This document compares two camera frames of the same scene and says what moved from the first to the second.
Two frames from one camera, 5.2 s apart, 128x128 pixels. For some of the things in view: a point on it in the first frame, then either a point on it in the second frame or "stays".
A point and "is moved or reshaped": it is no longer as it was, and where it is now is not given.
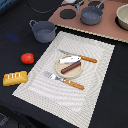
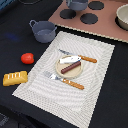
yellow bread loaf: (14, 78) stays
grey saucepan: (92, 15) is moved or reshaped
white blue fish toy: (69, 59) stays
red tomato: (27, 58) stays
